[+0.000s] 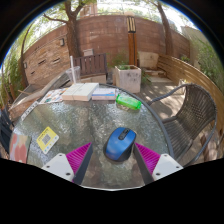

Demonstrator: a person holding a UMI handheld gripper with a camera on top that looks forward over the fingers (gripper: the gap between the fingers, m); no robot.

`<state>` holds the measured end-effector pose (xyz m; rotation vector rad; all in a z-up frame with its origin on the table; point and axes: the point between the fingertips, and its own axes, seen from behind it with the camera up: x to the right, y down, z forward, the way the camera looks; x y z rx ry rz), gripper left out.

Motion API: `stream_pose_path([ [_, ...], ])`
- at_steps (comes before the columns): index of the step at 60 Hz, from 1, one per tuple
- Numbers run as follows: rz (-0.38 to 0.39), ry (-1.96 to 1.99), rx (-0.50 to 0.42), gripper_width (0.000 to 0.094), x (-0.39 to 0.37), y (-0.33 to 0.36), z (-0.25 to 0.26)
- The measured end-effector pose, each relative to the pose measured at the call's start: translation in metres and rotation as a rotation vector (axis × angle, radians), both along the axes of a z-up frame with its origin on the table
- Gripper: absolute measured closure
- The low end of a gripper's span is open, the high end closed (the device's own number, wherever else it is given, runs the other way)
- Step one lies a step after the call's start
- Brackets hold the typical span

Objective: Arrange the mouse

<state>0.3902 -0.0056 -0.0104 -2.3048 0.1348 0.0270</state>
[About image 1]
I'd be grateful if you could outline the blue and black computer mouse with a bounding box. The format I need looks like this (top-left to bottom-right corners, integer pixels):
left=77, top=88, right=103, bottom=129
left=103, top=126, right=138, bottom=163

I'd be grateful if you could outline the large tree with forked trunk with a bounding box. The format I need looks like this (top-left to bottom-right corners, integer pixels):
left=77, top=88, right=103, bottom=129
left=43, top=0, right=98, bottom=59

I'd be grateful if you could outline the yellow card with code print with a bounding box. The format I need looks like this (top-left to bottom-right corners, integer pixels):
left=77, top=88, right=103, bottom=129
left=36, top=126, right=60, bottom=155

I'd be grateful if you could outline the clear plastic cup with straw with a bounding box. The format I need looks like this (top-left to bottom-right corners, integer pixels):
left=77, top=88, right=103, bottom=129
left=65, top=55, right=82, bottom=85

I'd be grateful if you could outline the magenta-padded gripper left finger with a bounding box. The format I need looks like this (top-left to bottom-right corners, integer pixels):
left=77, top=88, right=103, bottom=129
left=41, top=142, right=94, bottom=186

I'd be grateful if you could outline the green plastic pack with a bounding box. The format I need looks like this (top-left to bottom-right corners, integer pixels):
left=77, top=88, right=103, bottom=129
left=115, top=93, right=142, bottom=111

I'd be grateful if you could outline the grey wall utility box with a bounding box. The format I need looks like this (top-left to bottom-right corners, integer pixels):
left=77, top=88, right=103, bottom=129
left=83, top=48, right=95, bottom=57

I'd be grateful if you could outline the raised stone planter bed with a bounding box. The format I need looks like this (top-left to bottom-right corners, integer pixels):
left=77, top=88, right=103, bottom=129
left=9, top=71, right=71, bottom=121

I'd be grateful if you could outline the grey wicker chair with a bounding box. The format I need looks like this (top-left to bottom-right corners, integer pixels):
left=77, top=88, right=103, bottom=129
left=147, top=83, right=218, bottom=168

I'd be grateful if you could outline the curved wooden slat fence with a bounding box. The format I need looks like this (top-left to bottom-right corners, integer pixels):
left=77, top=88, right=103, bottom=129
left=156, top=54, right=224, bottom=134

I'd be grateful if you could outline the slender leaning tree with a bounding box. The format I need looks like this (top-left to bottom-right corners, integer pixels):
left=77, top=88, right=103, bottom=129
left=154, top=0, right=175, bottom=57

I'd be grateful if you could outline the beige stone block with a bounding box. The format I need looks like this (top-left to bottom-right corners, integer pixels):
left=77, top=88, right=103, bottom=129
left=138, top=50, right=160, bottom=70

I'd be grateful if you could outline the square concrete planter with plant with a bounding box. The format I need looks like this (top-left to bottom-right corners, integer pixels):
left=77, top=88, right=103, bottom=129
left=114, top=64, right=142, bottom=94

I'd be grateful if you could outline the dark wooden slatted chair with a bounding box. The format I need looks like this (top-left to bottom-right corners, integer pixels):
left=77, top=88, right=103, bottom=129
left=73, top=53, right=108, bottom=78

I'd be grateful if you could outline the white license plate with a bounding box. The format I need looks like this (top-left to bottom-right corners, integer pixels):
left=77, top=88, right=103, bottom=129
left=20, top=100, right=39, bottom=122

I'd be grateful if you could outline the wooden garden lamp post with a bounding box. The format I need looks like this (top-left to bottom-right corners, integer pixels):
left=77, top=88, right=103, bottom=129
left=126, top=15, right=139, bottom=67

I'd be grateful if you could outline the low beige concrete planter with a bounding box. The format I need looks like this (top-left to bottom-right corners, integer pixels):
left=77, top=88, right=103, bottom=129
left=80, top=74, right=108, bottom=84

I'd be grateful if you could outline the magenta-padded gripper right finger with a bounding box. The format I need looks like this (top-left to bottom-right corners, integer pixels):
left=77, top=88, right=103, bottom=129
left=133, top=142, right=184, bottom=186

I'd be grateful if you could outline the white and blue booklet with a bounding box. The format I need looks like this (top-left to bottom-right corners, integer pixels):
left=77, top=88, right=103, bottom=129
left=91, top=87, right=117, bottom=101

